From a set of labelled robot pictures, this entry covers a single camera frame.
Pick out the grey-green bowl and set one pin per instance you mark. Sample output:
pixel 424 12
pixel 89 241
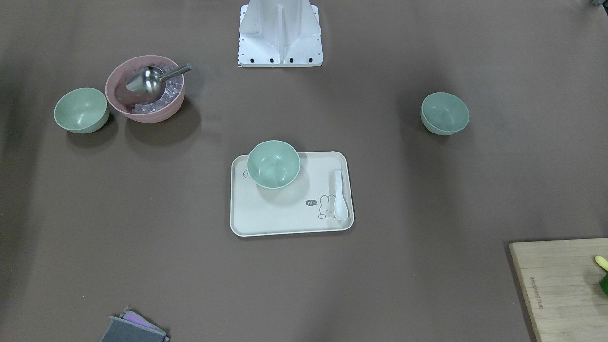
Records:
pixel 444 114

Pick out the light green bowl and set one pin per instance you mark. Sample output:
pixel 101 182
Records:
pixel 82 110

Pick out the mint green bowl on tray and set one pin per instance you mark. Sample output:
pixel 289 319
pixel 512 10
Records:
pixel 273 164

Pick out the cream rabbit print tray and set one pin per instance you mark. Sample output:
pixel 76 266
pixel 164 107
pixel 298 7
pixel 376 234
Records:
pixel 305 205

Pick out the white ceramic spoon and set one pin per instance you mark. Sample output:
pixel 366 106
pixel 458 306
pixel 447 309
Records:
pixel 340 205

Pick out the metal ice scoop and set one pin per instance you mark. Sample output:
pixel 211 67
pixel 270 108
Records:
pixel 150 80

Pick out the pink bowl with ice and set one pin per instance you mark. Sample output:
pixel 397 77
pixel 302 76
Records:
pixel 145 108

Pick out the grey and purple cloth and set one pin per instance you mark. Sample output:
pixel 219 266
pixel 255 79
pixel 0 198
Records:
pixel 130 326

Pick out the wooden cutting board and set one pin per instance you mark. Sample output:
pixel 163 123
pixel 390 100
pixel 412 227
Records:
pixel 560 282

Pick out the yellow plastic knife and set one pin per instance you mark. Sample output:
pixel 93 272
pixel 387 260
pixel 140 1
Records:
pixel 602 262

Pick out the green lime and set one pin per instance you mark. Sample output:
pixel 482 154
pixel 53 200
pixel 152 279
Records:
pixel 604 284

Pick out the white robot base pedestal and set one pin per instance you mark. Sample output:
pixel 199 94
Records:
pixel 279 33

